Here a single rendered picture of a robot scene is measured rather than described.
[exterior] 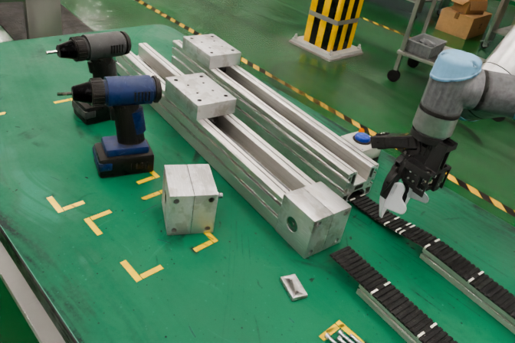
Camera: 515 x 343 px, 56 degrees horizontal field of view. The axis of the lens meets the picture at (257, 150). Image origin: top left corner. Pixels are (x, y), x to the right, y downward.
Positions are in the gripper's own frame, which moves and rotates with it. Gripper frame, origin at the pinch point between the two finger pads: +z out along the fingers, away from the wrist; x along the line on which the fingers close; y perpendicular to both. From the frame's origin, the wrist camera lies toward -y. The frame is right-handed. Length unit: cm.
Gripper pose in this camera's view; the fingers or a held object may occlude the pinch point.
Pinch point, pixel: (391, 205)
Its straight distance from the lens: 107.7
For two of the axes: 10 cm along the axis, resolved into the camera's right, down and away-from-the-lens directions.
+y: 5.9, 5.0, -6.3
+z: -1.5, 8.4, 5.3
